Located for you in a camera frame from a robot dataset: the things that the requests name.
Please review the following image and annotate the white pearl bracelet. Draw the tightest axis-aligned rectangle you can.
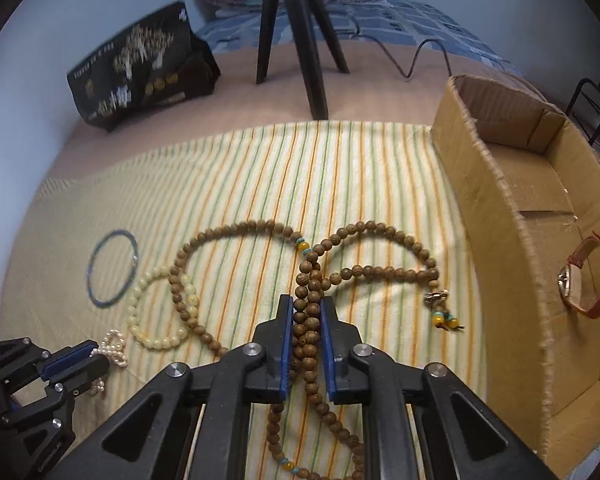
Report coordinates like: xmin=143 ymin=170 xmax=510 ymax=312
xmin=87 ymin=329 xmax=129 ymax=396

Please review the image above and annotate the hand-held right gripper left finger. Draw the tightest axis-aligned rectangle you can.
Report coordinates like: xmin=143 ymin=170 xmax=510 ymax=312
xmin=45 ymin=295 xmax=295 ymax=480

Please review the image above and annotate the black cable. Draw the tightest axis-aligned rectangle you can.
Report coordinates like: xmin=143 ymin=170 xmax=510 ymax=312
xmin=349 ymin=9 xmax=454 ymax=81

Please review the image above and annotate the blue thin bangle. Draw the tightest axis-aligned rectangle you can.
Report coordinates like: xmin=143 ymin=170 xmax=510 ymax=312
xmin=87 ymin=229 xmax=140 ymax=307

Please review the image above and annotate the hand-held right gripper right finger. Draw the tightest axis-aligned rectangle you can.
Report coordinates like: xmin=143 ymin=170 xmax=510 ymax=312
xmin=320 ymin=296 xmax=561 ymax=480

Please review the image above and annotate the brown wooden bead necklace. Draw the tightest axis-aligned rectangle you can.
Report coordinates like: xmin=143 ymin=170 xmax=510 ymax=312
xmin=167 ymin=217 xmax=466 ymax=480

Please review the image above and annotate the cardboard box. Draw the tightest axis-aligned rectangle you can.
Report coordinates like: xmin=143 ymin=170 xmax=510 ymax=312
xmin=430 ymin=74 xmax=600 ymax=480

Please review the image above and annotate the black tripod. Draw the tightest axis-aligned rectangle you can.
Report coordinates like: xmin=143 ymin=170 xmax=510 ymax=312
xmin=255 ymin=0 xmax=351 ymax=121

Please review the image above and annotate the blue checked bed sheet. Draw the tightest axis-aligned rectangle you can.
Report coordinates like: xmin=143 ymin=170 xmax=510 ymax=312
xmin=195 ymin=0 xmax=527 ymax=82

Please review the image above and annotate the tan bed cover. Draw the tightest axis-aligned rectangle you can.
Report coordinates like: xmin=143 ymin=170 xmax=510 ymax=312
xmin=55 ymin=40 xmax=548 ymax=196

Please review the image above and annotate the black printed bag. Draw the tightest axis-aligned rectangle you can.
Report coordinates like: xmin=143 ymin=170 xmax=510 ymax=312
xmin=66 ymin=1 xmax=222 ymax=133

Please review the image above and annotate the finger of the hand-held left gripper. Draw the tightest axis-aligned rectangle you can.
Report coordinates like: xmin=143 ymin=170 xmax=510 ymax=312
xmin=0 ymin=338 xmax=112 ymax=397
xmin=0 ymin=385 xmax=77 ymax=473

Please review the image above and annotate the cream bead bracelet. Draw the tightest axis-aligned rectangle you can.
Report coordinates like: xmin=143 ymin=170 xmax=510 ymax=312
xmin=127 ymin=267 xmax=201 ymax=351

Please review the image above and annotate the striped cream towel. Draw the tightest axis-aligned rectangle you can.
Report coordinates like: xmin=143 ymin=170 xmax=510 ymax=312
xmin=0 ymin=121 xmax=492 ymax=480

